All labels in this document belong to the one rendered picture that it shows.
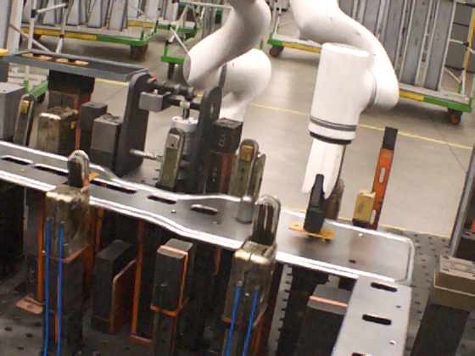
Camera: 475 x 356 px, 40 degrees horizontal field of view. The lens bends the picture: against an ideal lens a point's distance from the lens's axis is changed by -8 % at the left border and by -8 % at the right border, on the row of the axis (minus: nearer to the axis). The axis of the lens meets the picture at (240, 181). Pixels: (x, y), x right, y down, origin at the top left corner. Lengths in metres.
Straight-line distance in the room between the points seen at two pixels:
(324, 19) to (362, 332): 0.57
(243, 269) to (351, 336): 0.21
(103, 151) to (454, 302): 0.84
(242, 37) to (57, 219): 0.71
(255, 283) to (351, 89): 0.36
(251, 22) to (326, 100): 0.50
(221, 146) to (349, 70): 0.41
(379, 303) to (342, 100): 0.34
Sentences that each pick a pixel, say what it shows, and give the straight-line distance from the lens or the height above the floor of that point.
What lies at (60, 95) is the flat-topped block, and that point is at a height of 1.08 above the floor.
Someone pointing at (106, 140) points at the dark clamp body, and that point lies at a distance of 1.54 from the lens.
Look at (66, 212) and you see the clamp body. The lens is 1.18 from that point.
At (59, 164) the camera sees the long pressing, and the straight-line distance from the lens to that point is 1.48.
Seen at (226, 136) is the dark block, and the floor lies 1.10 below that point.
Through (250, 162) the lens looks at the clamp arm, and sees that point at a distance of 1.42.
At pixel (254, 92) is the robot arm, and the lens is 1.84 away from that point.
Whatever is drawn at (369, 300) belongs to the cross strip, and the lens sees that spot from 1.08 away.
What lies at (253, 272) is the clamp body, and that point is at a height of 1.02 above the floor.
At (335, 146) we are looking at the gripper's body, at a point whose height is 1.18.
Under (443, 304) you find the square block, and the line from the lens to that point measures 1.12.
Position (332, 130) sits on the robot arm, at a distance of 1.18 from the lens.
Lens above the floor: 1.47
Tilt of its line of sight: 18 degrees down
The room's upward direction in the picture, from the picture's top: 9 degrees clockwise
